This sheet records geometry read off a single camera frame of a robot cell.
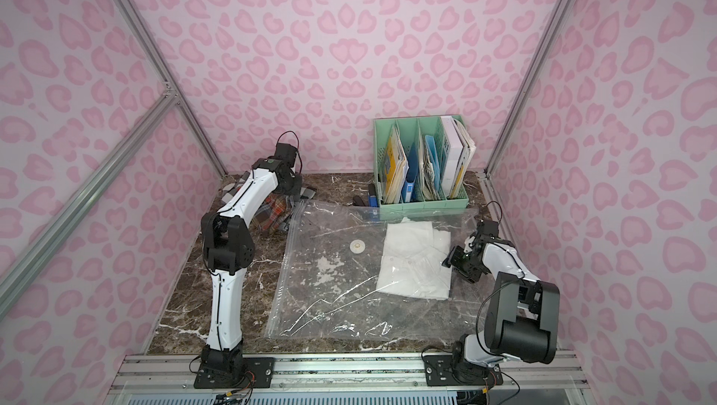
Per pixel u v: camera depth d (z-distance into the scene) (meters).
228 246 0.62
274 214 0.98
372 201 1.07
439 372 0.72
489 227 0.74
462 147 0.93
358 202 1.07
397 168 0.93
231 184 1.14
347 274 0.92
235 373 0.66
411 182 0.96
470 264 0.75
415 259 0.93
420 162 0.92
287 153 0.82
